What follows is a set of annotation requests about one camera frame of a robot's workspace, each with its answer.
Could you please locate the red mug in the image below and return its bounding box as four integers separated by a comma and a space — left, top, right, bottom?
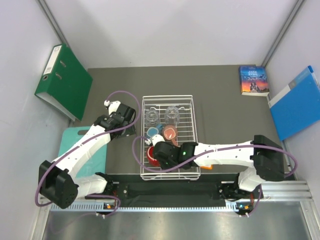
146, 146, 161, 167

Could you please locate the blue mug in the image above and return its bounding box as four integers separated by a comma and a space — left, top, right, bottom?
146, 127, 160, 138

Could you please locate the pink floral mug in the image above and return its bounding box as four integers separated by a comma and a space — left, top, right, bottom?
162, 124, 179, 147

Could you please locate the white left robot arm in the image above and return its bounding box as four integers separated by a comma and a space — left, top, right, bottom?
36, 101, 136, 209

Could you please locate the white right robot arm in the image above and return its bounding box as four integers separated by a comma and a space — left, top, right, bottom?
151, 134, 285, 198

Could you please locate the clear glass left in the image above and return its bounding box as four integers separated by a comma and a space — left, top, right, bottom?
145, 108, 161, 128

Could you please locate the clear glass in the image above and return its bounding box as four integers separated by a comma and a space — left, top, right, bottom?
145, 108, 161, 128
164, 105, 180, 127

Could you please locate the orange tag card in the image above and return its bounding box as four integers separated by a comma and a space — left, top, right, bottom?
200, 164, 213, 170

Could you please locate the clear glass right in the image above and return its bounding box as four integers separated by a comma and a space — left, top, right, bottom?
164, 105, 180, 127

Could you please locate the teal shirt folding board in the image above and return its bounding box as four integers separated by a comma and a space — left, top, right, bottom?
56, 125, 111, 180

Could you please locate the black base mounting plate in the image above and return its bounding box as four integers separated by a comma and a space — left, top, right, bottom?
84, 172, 261, 202

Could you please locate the green lever arch binder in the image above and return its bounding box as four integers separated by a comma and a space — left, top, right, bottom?
34, 44, 93, 122

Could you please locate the Jane Eyre paperback book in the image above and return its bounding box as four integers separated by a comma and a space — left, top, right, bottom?
238, 65, 270, 97

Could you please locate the blue folder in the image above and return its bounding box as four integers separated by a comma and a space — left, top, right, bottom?
268, 65, 320, 141

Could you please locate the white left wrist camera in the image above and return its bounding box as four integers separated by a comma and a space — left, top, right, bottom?
104, 100, 121, 115

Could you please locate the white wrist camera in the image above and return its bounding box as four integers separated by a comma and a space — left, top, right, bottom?
144, 134, 165, 146
104, 100, 121, 115

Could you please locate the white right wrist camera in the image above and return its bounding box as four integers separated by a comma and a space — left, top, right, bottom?
144, 134, 165, 146

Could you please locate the white wire dish rack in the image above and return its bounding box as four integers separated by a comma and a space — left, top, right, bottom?
140, 95, 201, 181

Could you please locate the aluminium rail frame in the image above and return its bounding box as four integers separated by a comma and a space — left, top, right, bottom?
43, 190, 312, 240

